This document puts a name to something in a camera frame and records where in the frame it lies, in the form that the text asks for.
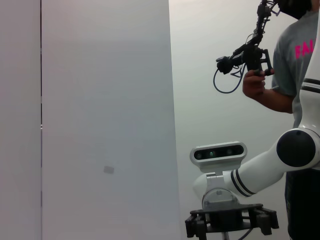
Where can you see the person's bare hand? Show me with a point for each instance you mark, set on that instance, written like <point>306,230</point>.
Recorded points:
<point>253,86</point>

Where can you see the black teleoperation controller arm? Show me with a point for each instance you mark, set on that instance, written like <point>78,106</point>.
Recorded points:
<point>250,57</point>

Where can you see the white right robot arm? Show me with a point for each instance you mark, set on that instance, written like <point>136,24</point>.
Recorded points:
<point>262,172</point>

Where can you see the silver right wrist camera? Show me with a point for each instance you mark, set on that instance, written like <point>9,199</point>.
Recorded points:
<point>217,153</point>

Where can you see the person's head black mask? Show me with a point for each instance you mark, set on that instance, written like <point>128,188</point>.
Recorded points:
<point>297,7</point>

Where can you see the white partition board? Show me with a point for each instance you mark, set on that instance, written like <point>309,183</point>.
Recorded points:
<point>107,100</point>

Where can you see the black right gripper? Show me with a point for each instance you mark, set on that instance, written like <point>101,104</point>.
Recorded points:
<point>225,220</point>

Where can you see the dark trousers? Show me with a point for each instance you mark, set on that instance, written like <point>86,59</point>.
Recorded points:
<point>303,205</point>

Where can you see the person's bare forearm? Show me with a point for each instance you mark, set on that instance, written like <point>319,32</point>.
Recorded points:
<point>277,101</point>

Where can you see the person in grey shirt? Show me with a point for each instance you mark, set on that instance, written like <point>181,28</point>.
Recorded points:
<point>290,62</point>

